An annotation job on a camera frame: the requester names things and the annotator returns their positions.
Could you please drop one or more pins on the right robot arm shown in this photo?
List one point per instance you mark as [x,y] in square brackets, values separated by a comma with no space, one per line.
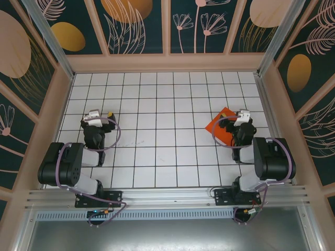
[274,159]

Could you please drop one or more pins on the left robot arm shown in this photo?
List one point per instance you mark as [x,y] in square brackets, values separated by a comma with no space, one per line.
[65,162]

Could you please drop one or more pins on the grey metal sheet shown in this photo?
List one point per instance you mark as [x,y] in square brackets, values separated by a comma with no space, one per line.
[167,235]

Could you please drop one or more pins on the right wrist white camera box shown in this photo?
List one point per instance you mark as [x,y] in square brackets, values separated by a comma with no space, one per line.
[242,116]

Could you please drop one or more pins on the aluminium side rail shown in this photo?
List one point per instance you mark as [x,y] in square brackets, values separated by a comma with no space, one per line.
[272,123]

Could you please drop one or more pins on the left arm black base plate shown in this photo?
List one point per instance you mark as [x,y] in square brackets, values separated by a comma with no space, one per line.
[115,196]

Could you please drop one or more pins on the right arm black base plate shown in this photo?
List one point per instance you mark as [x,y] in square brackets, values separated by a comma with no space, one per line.
[222,197]

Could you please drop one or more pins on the aluminium frame rail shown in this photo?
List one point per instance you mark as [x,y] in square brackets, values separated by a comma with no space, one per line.
[167,194]

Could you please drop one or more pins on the aluminium corner post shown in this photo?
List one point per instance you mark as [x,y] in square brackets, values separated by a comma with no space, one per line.
[52,41]
[277,34]

